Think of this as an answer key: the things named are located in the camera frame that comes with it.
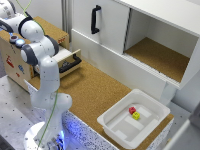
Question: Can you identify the wooden drawer box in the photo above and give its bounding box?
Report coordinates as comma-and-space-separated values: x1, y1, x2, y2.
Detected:
0, 15, 72, 92

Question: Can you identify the white sliding door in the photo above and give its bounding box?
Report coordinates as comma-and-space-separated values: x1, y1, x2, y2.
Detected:
72, 0, 131, 56

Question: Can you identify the yellow block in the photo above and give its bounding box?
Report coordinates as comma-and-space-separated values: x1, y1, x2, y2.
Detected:
131, 111, 141, 121

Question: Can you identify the green button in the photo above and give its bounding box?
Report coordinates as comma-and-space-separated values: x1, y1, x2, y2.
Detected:
15, 38, 27, 48

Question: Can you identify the black drawer handle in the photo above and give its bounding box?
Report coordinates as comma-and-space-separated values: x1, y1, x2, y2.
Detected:
58, 54, 83, 74

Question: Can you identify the white cabinet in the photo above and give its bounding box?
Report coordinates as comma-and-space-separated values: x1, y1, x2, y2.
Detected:
70, 0, 200, 107

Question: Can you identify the black door handle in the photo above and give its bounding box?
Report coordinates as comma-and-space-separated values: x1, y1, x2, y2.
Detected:
90, 4, 103, 35

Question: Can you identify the green cable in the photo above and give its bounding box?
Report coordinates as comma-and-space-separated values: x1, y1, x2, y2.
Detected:
14, 0, 61, 150

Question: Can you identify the white plastic box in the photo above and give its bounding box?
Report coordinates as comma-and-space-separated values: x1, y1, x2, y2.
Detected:
96, 88, 172, 150

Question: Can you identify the wooden drawer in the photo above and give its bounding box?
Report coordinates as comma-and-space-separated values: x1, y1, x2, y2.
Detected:
51, 48, 83, 80

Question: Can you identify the pink block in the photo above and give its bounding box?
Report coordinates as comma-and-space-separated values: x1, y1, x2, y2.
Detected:
128, 106, 137, 115

